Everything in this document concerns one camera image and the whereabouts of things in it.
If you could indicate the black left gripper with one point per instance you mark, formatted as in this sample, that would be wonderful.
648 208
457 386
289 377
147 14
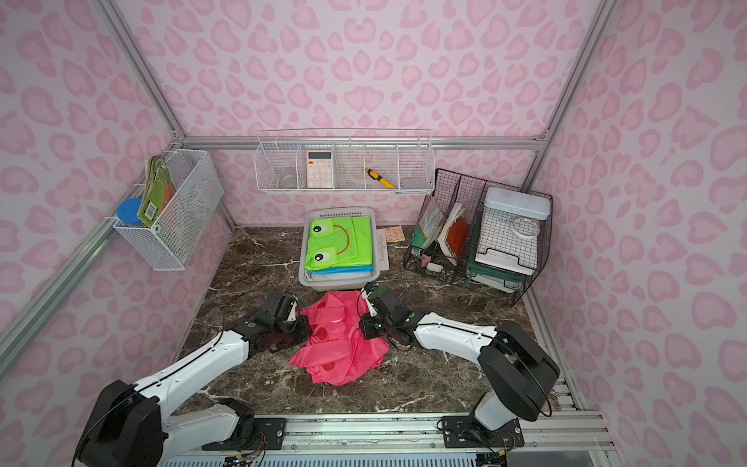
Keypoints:
290 330

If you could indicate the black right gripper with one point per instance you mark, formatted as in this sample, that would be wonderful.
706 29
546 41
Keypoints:
373 325

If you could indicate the blue raincoat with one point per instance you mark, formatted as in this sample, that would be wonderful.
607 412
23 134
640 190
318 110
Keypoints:
344 270

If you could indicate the pink raincoat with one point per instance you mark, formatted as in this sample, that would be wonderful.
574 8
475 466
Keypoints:
337 352

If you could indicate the green frog raincoat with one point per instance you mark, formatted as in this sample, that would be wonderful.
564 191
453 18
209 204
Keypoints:
339 242

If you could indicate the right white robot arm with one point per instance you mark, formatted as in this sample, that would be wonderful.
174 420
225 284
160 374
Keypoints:
520 373

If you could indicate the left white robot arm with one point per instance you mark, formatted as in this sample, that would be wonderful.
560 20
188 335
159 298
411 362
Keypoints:
135 424

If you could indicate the white perforated plastic basket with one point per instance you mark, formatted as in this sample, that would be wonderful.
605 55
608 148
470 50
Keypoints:
334 282

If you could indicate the green booklets in basket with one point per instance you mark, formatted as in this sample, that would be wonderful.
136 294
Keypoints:
158 192

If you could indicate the white paper sheet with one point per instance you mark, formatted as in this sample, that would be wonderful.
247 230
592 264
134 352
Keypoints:
382 250

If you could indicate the tan patterned card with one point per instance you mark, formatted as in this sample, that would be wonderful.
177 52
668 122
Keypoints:
394 234

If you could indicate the books in black rack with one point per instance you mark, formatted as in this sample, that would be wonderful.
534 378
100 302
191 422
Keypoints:
436 231

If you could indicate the white plastic lidded box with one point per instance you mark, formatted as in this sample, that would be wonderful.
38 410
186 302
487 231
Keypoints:
498 247

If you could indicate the clear tape roll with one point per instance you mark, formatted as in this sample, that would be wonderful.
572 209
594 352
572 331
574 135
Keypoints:
525 228

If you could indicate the white calculator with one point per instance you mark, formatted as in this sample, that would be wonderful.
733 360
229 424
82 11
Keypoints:
320 169

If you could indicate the blue round lid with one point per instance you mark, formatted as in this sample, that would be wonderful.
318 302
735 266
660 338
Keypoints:
128 212

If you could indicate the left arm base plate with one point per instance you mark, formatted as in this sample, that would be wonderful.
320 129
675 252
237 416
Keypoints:
252 434

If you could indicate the black wire rack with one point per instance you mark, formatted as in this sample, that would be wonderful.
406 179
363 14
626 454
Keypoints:
508 287

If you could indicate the white mesh wall basket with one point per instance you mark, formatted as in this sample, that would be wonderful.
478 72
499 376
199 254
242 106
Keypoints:
169 242

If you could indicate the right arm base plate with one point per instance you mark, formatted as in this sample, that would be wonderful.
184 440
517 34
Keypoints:
461 432

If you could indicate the white wire wall shelf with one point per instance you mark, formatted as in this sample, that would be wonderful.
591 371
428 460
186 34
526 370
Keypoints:
408 162

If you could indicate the aluminium corner frame post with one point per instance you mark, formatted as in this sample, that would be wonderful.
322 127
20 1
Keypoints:
126 40

